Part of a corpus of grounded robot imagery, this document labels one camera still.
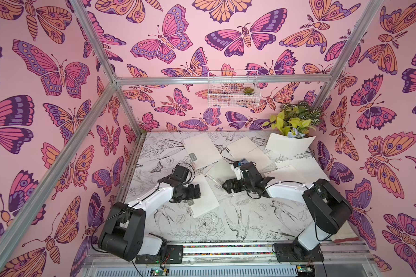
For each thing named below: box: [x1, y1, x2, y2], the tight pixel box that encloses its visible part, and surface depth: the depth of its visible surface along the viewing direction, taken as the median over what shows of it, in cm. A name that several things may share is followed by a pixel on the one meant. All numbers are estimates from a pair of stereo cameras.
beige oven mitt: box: [330, 219, 362, 242], surface depth 79 cm
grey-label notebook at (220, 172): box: [204, 160, 237, 186], surface depth 102 cm
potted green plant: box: [261, 100, 322, 139], surface depth 97 cm
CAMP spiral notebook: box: [224, 136, 273, 173], surface depth 112 cm
